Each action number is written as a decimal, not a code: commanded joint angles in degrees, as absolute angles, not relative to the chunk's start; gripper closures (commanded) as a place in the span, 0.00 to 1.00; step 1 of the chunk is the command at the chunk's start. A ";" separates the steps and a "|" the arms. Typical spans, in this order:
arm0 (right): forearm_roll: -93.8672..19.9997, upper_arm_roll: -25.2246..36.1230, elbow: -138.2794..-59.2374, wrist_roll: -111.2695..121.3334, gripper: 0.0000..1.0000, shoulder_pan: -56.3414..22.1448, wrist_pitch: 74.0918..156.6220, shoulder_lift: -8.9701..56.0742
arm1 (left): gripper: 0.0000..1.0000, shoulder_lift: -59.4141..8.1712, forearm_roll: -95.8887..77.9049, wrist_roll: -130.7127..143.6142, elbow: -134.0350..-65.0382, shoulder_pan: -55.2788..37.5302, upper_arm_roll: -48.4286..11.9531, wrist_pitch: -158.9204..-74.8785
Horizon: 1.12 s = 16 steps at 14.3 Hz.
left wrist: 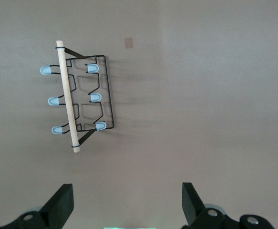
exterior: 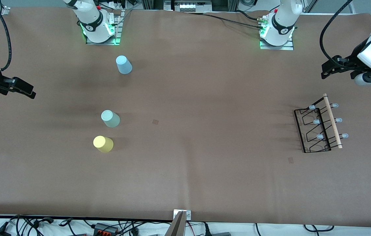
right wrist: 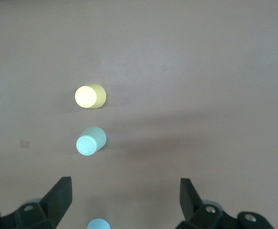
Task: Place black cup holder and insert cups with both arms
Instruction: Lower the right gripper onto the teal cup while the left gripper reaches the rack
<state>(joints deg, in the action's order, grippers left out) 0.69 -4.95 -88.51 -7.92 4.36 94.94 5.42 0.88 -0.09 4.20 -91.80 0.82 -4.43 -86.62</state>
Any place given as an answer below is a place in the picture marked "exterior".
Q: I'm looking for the black wire cup holder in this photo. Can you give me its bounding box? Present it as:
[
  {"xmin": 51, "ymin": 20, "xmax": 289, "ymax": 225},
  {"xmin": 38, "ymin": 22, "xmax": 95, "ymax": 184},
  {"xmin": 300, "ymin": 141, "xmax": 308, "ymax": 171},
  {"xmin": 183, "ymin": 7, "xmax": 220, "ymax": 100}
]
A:
[{"xmin": 294, "ymin": 93, "xmax": 349, "ymax": 154}]

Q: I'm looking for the mint green plastic cup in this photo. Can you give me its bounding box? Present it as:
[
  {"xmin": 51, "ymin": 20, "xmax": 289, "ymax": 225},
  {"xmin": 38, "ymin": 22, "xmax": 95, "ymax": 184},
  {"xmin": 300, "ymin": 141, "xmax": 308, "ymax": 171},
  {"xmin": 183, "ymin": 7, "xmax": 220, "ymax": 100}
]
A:
[{"xmin": 101, "ymin": 110, "xmax": 121, "ymax": 128}]

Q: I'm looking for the yellow plastic cup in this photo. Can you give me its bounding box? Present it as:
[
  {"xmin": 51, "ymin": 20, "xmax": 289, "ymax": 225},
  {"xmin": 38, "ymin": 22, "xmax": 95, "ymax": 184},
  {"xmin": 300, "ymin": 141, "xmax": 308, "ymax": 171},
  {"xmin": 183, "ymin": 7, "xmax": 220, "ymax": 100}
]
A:
[{"xmin": 93, "ymin": 135, "xmax": 114, "ymax": 153}]

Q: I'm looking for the light blue plastic cup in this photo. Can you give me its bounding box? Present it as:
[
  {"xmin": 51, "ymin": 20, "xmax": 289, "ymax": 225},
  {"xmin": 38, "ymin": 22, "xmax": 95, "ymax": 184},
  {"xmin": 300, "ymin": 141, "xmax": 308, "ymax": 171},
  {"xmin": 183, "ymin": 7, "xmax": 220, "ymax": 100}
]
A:
[{"xmin": 116, "ymin": 55, "xmax": 133, "ymax": 75}]

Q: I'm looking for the white power strip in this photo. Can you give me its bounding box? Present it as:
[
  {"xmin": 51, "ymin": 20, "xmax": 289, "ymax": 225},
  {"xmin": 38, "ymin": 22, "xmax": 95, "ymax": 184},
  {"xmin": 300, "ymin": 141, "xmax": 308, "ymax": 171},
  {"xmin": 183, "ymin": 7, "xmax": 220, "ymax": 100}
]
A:
[{"xmin": 173, "ymin": 1, "xmax": 213, "ymax": 13}]

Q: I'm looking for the black orange connector box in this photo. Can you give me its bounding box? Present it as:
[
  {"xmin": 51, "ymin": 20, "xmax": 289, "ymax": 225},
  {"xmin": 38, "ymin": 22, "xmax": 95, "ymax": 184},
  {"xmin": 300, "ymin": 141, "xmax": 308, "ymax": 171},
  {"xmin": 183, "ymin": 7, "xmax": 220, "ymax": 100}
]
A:
[{"xmin": 93, "ymin": 223, "xmax": 119, "ymax": 235}]

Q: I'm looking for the brown table mat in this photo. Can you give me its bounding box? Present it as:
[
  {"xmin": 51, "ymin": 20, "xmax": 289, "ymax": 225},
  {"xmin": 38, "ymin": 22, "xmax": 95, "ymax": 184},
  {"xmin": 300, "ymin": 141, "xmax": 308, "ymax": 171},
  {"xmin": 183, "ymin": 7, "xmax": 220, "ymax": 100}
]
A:
[{"xmin": 0, "ymin": 7, "xmax": 371, "ymax": 227}]

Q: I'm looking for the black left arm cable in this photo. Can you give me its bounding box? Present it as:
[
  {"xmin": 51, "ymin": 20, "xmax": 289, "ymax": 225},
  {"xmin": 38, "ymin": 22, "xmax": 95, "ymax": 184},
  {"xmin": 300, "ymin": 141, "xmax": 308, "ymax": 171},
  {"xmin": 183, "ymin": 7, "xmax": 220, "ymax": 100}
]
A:
[{"xmin": 319, "ymin": 0, "xmax": 354, "ymax": 69}]

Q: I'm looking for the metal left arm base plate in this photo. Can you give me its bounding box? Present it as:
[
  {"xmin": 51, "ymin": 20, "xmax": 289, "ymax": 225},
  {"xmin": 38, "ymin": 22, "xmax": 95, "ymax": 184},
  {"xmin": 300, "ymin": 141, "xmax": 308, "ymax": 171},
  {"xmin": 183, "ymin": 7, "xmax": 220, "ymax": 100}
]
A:
[{"xmin": 260, "ymin": 35, "xmax": 294, "ymax": 51}]

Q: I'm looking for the long black table cable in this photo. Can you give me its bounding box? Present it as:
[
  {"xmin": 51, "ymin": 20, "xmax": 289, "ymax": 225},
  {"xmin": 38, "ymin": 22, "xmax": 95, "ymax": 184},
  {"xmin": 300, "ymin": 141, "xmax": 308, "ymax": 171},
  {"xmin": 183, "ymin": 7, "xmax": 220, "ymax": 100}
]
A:
[{"xmin": 185, "ymin": 12, "xmax": 265, "ymax": 30}]

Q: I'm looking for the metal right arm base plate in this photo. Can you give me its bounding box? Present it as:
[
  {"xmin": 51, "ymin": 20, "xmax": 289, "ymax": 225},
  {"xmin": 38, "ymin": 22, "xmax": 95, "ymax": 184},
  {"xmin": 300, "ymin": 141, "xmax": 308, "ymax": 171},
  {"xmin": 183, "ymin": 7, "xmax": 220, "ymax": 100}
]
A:
[{"xmin": 85, "ymin": 9, "xmax": 123, "ymax": 46}]

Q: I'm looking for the tangled black cable bundle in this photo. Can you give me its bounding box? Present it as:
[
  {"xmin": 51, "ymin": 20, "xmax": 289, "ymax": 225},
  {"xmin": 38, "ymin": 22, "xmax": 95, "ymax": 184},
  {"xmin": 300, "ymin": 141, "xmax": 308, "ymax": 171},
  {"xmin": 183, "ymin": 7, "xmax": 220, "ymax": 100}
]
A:
[{"xmin": 9, "ymin": 215, "xmax": 74, "ymax": 236}]

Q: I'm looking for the black looped floor cable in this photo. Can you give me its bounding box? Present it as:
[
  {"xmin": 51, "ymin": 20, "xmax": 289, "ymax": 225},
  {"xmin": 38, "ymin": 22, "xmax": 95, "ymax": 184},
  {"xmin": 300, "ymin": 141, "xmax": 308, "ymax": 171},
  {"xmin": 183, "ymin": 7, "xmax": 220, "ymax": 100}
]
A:
[{"xmin": 303, "ymin": 224, "xmax": 334, "ymax": 233}]

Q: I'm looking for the aluminium profile with bracket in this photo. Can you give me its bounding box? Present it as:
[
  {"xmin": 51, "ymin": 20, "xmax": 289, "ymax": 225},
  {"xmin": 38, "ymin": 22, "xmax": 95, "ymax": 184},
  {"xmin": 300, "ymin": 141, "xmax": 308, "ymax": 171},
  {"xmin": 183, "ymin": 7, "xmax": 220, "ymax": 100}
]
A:
[{"xmin": 164, "ymin": 210, "xmax": 192, "ymax": 236}]

